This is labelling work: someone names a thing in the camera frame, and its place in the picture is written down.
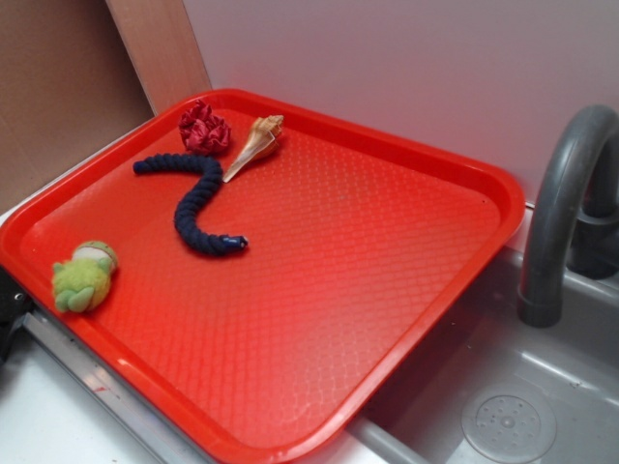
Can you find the red fabric scrunchie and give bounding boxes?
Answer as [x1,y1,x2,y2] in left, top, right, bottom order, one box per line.
[178,100,231,156]

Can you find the grey toy faucet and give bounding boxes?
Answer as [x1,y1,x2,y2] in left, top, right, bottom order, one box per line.
[517,104,618,328]

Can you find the tan conch seashell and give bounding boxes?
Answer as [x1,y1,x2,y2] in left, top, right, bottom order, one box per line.
[222,115,284,184]

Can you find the red plastic tray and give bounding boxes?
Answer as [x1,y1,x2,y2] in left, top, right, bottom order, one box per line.
[1,90,524,463]

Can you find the dark blue rope toy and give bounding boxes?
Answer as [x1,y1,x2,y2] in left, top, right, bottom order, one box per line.
[133,154,249,257]

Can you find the green plush frog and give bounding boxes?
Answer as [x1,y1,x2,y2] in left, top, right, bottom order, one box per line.
[51,241,118,313]

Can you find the grey toy sink basin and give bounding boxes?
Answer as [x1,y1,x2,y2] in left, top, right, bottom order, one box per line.
[348,248,619,464]

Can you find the metal edge rail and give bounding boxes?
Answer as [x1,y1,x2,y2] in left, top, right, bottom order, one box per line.
[22,310,214,463]

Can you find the wooden board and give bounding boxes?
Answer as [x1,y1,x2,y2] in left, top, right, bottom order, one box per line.
[106,0,212,114]

